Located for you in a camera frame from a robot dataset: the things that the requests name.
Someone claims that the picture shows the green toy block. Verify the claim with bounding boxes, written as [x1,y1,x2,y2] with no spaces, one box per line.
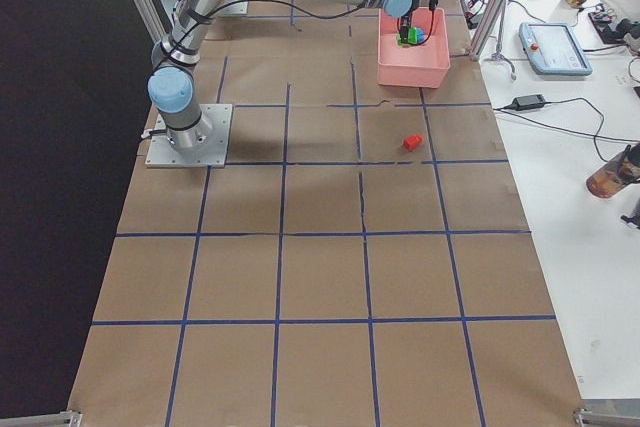
[397,27,421,46]

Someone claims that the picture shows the amber drink bottle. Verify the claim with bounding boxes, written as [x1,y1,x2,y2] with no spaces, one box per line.
[585,144,639,198]

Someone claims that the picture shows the black power adapter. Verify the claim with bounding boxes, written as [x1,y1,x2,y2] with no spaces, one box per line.
[512,94,546,111]

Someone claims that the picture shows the brown paper table cover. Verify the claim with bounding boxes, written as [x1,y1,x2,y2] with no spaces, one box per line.
[69,0,580,426]

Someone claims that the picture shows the blue toy block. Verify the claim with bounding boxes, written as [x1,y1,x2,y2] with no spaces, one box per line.
[416,28,425,45]

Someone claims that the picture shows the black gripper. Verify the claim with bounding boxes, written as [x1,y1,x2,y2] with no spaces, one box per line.
[397,0,422,42]

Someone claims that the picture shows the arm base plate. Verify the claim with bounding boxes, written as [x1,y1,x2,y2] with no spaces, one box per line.
[145,104,233,168]

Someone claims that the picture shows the blue teach pendant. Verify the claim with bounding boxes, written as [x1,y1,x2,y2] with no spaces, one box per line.
[518,22,592,76]

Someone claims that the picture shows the pink plastic box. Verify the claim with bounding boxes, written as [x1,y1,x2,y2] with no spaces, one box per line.
[377,8,450,88]

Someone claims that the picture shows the red toy block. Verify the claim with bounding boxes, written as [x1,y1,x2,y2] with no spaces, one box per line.
[402,134,424,152]

